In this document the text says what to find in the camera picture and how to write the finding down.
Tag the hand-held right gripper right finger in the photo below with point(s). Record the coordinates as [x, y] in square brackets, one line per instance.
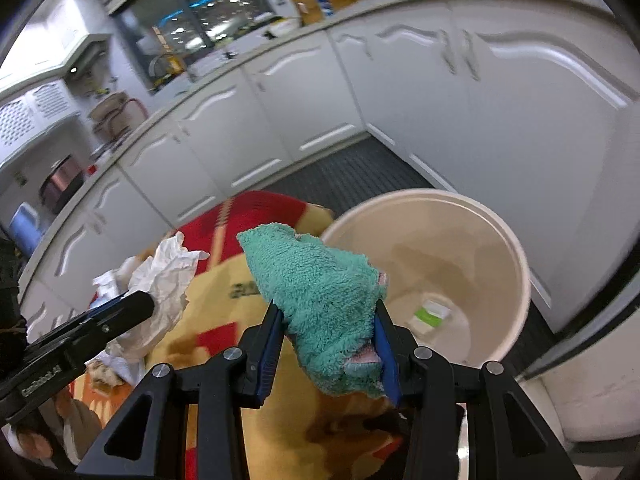
[387, 360]

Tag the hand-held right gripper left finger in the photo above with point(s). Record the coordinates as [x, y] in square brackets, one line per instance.
[271, 355]

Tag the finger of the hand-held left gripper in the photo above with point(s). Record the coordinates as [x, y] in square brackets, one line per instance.
[135, 307]
[107, 304]

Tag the white tissue paper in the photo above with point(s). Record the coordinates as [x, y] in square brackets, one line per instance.
[165, 280]

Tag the green terry towel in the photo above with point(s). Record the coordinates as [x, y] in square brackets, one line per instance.
[320, 290]

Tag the beige plastic bin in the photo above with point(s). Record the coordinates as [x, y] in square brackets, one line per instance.
[450, 240]

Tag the small green white packet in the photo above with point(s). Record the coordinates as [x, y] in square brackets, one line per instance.
[431, 316]

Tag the red yellow printed blanket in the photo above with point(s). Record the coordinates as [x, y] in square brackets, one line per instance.
[220, 290]

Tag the light blue kettle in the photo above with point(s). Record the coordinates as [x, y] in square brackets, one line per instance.
[26, 230]

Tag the copper coloured cooking pot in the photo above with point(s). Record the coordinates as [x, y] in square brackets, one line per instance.
[60, 185]

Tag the beige clay pot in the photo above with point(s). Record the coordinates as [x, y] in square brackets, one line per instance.
[115, 115]

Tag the black ribbed floor mat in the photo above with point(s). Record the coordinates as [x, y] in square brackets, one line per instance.
[350, 170]

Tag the white lattice range hood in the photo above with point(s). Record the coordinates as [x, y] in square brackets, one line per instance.
[40, 105]

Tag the yellow oil bottle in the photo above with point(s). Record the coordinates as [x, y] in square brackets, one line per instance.
[167, 70]

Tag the white kitchen base cabinets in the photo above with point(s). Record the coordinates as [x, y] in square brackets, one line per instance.
[300, 110]

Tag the kitchen window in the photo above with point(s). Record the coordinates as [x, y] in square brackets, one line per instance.
[200, 20]

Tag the white bowl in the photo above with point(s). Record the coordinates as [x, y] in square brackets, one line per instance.
[285, 27]

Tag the cardboard box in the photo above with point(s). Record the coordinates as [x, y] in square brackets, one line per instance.
[320, 0]

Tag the white wall cabinet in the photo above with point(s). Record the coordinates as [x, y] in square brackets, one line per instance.
[55, 30]

